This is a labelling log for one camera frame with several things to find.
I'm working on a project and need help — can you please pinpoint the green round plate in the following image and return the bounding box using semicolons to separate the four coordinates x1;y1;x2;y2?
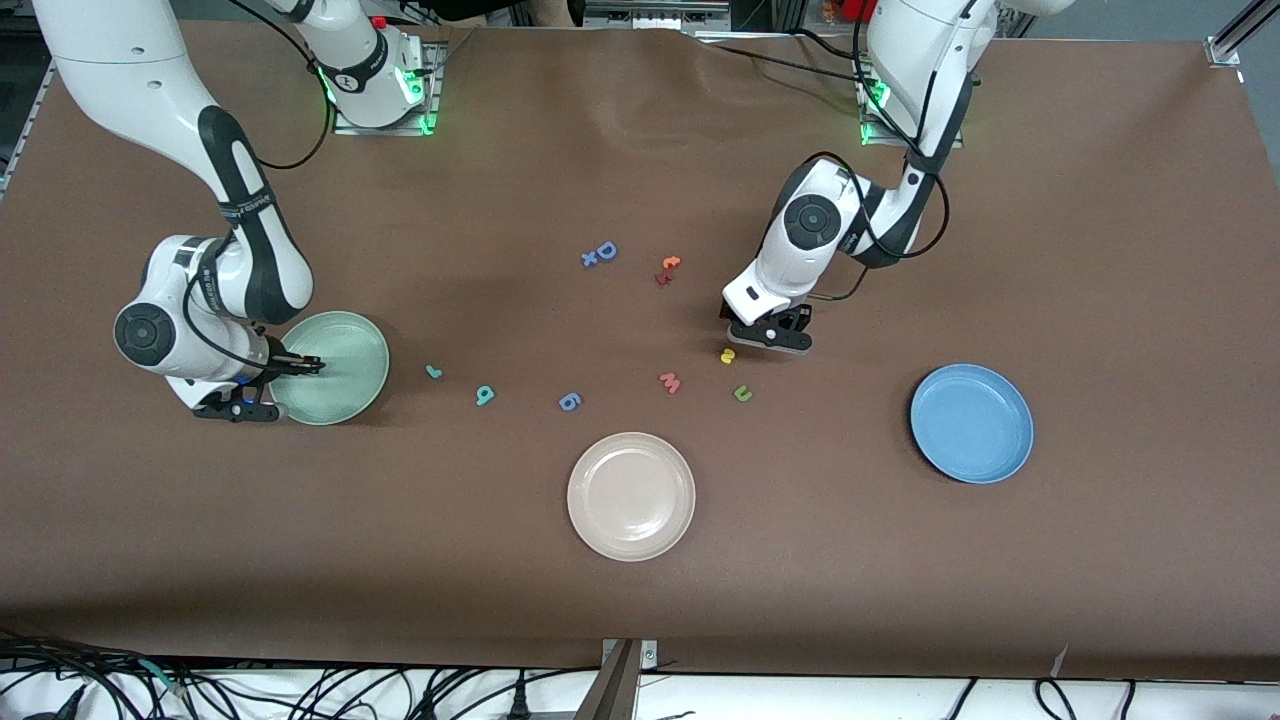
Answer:
270;310;391;427

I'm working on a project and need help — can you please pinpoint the blue round plate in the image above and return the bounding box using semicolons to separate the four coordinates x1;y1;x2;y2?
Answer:
909;363;1035;486

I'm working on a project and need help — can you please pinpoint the brown table cover sheet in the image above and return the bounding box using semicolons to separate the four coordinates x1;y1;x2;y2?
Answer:
0;18;1280;683

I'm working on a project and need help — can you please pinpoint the beige round plate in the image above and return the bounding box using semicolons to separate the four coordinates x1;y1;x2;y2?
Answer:
566;431;697;563

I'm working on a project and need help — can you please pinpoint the grey device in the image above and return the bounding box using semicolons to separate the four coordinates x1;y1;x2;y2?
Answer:
583;0;731;31

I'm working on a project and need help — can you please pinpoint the aluminium leg profile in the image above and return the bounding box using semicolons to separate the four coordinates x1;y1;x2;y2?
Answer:
573;640;643;720

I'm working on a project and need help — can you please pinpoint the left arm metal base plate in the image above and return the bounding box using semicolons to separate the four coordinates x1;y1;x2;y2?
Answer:
858;60;966;149

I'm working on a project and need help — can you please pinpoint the black base power cable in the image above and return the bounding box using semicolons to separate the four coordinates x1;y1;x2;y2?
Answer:
790;28;871;63
700;40;869;81

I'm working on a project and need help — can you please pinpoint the teal floor cable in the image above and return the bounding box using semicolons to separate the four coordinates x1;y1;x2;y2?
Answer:
140;658;189;698

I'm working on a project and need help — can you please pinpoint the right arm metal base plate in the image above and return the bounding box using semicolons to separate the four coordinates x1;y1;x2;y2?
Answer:
332;40;443;137

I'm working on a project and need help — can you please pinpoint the small metal bracket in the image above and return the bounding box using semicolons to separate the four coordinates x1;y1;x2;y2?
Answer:
600;638;661;671

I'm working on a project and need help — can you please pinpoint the aluminium frame corner bar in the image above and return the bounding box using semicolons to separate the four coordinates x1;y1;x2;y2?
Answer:
1203;0;1280;69

